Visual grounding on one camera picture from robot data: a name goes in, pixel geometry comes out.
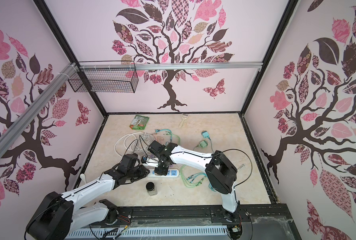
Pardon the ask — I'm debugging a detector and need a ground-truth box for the dark teal charger plug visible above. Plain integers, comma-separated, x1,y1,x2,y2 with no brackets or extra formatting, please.
201,131,210,139

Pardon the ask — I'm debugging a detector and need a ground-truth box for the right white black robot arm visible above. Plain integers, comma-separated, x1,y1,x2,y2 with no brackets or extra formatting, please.
148,141,239,222

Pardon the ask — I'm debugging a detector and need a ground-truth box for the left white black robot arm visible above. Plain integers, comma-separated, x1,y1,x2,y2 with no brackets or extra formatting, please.
25,154,150,240

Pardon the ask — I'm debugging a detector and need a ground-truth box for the black lid glass jar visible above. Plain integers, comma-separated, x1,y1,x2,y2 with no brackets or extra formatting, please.
146,182,158,196

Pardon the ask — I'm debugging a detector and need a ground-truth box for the white blue power strip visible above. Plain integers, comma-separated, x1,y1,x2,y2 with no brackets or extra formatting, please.
147,169,180,179

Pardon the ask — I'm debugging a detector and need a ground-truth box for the green snack packet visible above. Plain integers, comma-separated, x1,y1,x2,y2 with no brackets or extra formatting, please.
130,115,150,130

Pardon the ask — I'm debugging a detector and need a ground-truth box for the beige vegetable peeler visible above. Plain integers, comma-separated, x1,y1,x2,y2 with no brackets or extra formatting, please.
179,114,189,128

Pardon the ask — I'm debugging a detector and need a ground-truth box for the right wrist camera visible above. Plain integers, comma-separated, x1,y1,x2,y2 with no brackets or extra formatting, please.
141,156,159,168

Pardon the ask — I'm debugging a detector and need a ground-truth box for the teal charging cable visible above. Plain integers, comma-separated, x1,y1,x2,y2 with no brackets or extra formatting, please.
153,128,182,145

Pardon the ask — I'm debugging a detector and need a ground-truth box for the white coiled power cord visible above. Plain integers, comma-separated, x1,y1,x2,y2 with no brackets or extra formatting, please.
114,131,155,157

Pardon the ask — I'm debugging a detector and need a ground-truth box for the aqua charging cable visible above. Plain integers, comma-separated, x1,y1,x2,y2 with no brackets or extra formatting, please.
207,137,219,193

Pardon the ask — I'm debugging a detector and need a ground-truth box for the black wire basket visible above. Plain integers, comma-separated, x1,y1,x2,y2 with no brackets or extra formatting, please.
68,60,139,93

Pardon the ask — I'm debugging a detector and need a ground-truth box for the white slotted cable duct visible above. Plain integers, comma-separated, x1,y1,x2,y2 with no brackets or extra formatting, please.
66,226,229,240

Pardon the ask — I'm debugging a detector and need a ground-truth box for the rear aluminium rail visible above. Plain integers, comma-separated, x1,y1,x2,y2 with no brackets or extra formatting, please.
79,62,263,71

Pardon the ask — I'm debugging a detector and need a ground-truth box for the aluminium rail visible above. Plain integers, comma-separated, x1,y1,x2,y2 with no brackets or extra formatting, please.
0,63,77,159
79,62,263,71

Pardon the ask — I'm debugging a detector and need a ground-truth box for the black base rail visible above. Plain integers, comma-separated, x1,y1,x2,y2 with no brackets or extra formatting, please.
117,204,292,225

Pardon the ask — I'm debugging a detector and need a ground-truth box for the left aluminium rail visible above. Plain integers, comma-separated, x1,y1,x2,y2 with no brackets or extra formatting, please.
0,63,77,159

